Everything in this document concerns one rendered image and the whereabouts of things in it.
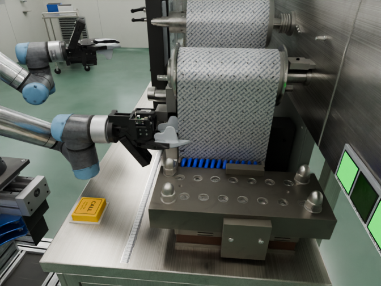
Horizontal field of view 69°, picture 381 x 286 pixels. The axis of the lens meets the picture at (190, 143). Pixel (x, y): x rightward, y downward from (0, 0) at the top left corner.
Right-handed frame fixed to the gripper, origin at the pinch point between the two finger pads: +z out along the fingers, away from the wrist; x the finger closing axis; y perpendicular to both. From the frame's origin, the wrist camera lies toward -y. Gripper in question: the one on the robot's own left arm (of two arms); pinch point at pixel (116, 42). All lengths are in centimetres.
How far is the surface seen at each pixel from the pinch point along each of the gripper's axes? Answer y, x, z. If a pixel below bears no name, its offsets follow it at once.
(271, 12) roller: -19, 39, 42
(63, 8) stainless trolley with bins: 81, -399, -56
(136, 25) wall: 141, -505, 72
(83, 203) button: 24, 58, -17
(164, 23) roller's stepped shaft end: -13.1, 23.3, 14.1
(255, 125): 1, 63, 28
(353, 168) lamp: -9, 90, 30
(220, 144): 7, 61, 20
